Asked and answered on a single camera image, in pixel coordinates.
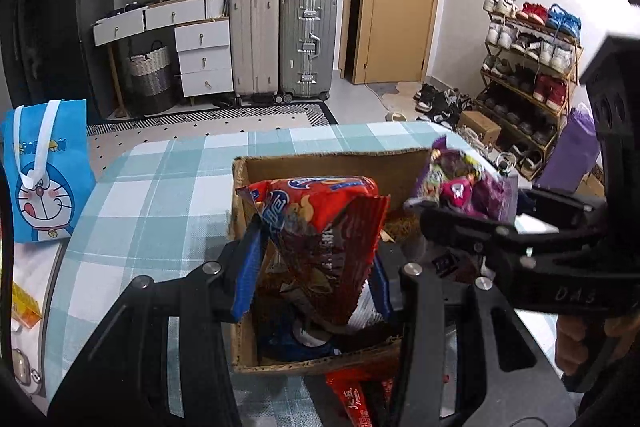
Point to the brown cardboard box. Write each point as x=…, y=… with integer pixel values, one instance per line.
x=320, y=167

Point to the person's right hand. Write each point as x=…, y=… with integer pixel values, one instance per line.
x=567, y=342

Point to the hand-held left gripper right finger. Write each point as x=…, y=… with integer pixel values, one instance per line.
x=382, y=289

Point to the plaid tablecloth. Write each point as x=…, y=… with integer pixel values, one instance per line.
x=150, y=187

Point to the silver suitcase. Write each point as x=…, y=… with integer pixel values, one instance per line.
x=307, y=42

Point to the yellow box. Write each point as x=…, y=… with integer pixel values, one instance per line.
x=22, y=307

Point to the woven laundry basket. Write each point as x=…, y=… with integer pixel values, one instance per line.
x=150, y=77

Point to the beige suitcase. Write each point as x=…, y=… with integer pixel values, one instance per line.
x=255, y=42

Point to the white drawer cabinet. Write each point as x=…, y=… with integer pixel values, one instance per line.
x=200, y=42

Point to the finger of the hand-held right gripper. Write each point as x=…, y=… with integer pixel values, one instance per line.
x=450, y=227
x=555, y=204

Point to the grey refrigerator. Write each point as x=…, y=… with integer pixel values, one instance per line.
x=75, y=22

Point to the shiny red snack packet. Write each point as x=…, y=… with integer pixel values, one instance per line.
x=352, y=397

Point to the wooden shoe rack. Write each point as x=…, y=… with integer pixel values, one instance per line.
x=530, y=92

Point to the purple bag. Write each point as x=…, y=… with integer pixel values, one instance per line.
x=575, y=147

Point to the small cardboard box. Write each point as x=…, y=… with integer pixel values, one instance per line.
x=477, y=127

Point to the white red noodle snack packet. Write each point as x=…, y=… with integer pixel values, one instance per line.
x=362, y=313

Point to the blue snack packet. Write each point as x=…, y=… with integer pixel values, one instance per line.
x=300, y=337

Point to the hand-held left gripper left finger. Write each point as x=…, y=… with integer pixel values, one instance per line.
x=247, y=272

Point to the red snack packet dark band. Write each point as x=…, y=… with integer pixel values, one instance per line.
x=325, y=232

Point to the purple cartoon candy packet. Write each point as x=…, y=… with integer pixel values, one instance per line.
x=450, y=187

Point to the pile of shoes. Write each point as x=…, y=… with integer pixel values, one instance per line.
x=442, y=102

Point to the blue cartoon bag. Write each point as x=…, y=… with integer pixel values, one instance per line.
x=45, y=177

